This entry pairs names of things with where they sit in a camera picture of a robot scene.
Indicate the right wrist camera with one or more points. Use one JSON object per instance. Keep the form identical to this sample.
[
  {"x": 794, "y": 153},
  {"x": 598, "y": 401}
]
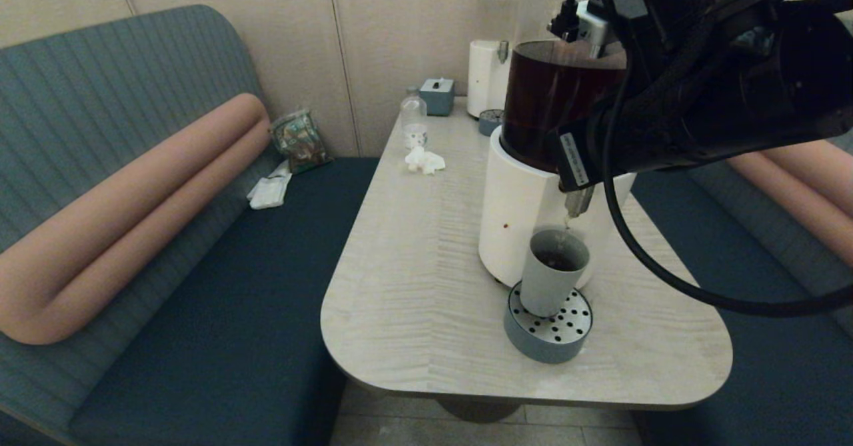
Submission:
[{"x": 593, "y": 27}]

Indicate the grey-blue tissue box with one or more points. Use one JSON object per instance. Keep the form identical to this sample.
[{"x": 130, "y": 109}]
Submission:
[{"x": 436, "y": 98}]

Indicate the pale wooden table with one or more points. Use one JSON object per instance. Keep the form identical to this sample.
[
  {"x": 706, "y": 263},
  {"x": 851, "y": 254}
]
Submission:
[{"x": 413, "y": 286}]

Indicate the clear plastic bottle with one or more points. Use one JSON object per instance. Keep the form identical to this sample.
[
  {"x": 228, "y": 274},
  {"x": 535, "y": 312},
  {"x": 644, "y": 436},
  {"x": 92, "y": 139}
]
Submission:
[{"x": 413, "y": 122}]

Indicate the round grey drip tray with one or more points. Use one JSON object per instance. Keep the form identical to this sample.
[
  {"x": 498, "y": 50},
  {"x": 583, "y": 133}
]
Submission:
[{"x": 541, "y": 343}]

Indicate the pink bolster cushion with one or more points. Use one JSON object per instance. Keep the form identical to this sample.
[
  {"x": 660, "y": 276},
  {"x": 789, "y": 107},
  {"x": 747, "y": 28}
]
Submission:
[
  {"x": 800, "y": 189},
  {"x": 133, "y": 219}
]

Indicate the table pedestal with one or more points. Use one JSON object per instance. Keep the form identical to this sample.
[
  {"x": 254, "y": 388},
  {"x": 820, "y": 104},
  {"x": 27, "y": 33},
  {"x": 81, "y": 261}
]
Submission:
[{"x": 478, "y": 411}]

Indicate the crumpled white tissue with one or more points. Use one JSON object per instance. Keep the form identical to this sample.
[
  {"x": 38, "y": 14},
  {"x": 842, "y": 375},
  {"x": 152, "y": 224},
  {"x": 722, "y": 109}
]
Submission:
[{"x": 424, "y": 160}]

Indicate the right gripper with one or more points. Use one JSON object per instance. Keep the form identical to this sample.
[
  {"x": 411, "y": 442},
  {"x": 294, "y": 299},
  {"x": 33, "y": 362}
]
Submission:
[{"x": 620, "y": 142}]

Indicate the white dispenser with dark tea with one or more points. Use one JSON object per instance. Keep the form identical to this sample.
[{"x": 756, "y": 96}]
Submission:
[{"x": 520, "y": 206}]

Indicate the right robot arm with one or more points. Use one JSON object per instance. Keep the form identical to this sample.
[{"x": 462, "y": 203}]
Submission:
[{"x": 766, "y": 86}]

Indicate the grey cup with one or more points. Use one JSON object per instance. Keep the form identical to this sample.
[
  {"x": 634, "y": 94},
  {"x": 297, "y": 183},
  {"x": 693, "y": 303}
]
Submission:
[{"x": 543, "y": 287}]

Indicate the white napkin on seat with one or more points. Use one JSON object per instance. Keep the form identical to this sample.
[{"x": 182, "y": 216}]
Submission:
[{"x": 270, "y": 191}]

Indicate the silver dispenser tap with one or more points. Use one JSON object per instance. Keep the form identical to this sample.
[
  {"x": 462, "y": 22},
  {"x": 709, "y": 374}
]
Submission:
[{"x": 578, "y": 200}]

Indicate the teal upholstered bench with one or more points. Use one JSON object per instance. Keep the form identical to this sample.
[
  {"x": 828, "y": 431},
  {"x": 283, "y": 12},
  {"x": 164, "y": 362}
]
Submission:
[
  {"x": 200, "y": 299},
  {"x": 786, "y": 379}
]

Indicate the small white drink dispenser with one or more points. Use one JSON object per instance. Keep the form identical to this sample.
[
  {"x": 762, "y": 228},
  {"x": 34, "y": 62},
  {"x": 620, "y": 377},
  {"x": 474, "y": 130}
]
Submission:
[{"x": 483, "y": 79}]

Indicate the patterned snack bag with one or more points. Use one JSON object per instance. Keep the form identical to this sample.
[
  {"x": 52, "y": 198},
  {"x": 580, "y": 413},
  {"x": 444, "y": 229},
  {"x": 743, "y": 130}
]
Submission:
[{"x": 301, "y": 140}]

